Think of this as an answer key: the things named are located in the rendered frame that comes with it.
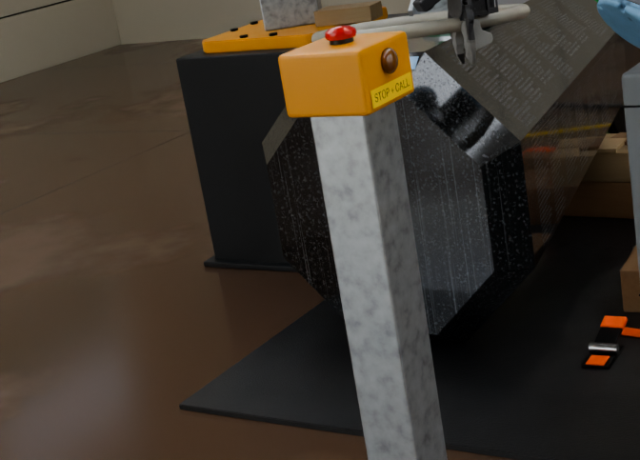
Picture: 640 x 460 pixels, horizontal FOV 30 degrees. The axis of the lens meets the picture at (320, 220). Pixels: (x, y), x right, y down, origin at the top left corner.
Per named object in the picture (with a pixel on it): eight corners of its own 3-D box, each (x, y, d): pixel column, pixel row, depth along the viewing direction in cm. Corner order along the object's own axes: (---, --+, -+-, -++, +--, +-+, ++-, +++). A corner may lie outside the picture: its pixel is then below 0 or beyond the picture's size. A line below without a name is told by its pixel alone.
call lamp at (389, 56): (378, 76, 144) (374, 50, 143) (390, 70, 146) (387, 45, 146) (390, 76, 143) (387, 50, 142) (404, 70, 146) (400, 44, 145)
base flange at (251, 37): (197, 54, 403) (194, 40, 401) (278, 25, 441) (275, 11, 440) (317, 46, 376) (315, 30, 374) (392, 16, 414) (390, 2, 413)
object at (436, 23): (339, 36, 297) (338, 24, 297) (538, 10, 284) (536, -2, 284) (287, 54, 251) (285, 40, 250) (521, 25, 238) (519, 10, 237)
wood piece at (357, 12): (315, 26, 389) (313, 11, 388) (328, 21, 398) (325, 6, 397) (371, 21, 381) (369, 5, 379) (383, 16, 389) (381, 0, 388)
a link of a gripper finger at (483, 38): (499, 59, 244) (490, 14, 243) (472, 64, 242) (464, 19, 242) (493, 61, 247) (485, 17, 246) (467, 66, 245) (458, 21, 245)
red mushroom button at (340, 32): (319, 47, 147) (317, 30, 146) (336, 39, 150) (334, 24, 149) (347, 45, 144) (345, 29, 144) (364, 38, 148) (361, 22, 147)
